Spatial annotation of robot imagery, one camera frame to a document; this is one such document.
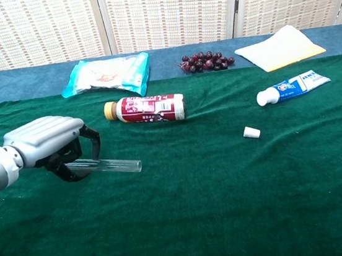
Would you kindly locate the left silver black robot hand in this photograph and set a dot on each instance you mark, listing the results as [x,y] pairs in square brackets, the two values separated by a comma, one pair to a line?
[44,134]

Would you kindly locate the clear glass test tube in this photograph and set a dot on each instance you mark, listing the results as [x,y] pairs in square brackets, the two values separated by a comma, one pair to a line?
[116,166]

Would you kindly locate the small white cap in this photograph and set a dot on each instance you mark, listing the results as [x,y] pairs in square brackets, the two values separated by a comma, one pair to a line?
[250,132]

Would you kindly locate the blue white toothpaste tube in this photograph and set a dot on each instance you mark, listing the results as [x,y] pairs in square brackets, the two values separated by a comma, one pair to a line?
[294,86]

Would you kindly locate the blue table cover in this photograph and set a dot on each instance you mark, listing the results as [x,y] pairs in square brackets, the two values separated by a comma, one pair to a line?
[12,83]

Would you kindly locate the teal white snack bag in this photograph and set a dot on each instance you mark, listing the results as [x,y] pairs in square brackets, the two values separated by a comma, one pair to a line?
[102,75]

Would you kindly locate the red label drink bottle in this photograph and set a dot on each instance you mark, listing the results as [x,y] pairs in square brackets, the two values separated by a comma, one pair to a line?
[147,109]

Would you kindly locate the green velvet cloth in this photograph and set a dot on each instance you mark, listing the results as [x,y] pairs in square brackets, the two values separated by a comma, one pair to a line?
[199,208]

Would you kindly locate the woven bamboo folding screen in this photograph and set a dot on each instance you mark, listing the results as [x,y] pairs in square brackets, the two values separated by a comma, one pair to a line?
[169,9]

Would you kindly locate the dark red grape bunch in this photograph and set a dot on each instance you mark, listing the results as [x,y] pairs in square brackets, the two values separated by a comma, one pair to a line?
[206,62]

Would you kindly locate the white yellow folded cloth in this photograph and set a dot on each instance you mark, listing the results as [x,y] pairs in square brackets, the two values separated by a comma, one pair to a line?
[280,49]

